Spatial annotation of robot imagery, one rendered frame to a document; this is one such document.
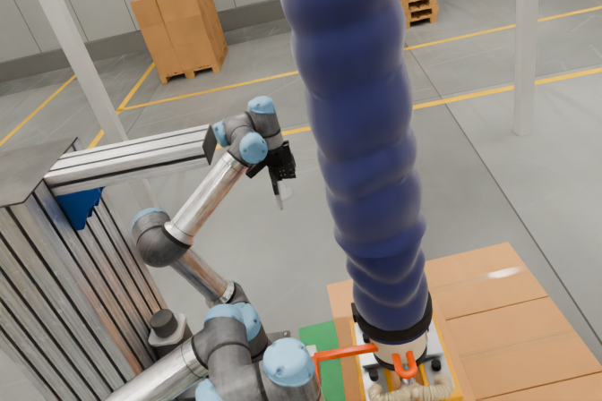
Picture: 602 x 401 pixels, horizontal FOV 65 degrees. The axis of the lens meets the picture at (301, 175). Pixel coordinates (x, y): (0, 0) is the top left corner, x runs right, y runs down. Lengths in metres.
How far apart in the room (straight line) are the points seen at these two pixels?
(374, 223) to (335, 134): 0.24
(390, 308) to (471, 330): 1.08
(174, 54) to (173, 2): 0.81
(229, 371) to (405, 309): 0.63
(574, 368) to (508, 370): 0.25
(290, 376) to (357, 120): 0.49
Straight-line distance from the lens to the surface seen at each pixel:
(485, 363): 2.27
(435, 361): 1.59
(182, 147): 0.90
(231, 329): 0.90
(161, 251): 1.35
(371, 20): 0.91
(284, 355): 0.80
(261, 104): 1.39
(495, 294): 2.52
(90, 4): 11.33
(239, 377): 0.83
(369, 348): 1.52
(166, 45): 8.16
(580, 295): 3.32
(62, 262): 1.03
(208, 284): 1.61
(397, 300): 1.29
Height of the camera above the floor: 2.40
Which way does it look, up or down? 32 degrees down
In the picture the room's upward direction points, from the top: 15 degrees counter-clockwise
